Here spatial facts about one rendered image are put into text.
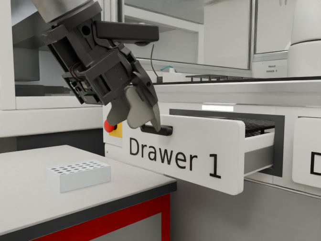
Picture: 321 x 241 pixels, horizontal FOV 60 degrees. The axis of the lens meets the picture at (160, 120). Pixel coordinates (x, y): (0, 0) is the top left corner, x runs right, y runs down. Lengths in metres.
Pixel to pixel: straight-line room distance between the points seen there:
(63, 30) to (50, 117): 0.89
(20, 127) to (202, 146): 0.88
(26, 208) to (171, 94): 0.40
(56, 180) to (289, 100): 0.49
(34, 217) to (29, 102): 0.74
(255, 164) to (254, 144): 0.03
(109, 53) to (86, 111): 0.94
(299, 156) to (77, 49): 0.39
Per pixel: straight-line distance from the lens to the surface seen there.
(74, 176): 0.64
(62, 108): 1.27
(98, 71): 0.38
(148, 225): 0.69
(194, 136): 0.46
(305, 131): 0.51
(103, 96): 0.38
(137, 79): 0.40
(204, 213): 0.69
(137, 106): 0.42
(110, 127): 0.80
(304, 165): 0.52
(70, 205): 0.57
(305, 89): 0.52
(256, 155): 0.50
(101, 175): 0.67
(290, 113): 0.54
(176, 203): 0.75
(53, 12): 0.38
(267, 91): 0.55
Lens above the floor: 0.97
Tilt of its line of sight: 6 degrees down
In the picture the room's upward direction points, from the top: straight up
